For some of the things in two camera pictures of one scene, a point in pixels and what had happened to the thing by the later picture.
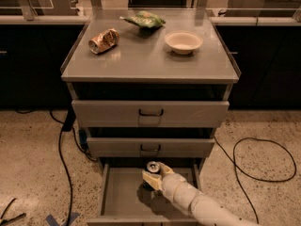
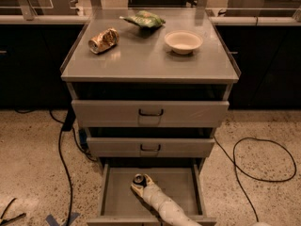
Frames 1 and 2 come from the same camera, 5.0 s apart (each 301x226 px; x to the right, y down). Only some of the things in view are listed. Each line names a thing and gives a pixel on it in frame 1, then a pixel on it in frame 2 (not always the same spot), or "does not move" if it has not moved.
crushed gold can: [104, 40] does not move
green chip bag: [145, 19] does not move
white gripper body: [170, 183] to [150, 192]
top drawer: [148, 114] does not move
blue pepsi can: [153, 167] to [138, 179]
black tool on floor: [6, 220] does not move
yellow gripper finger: [152, 180] to [138, 188]
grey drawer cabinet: [150, 86] does not move
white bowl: [182, 41] does not move
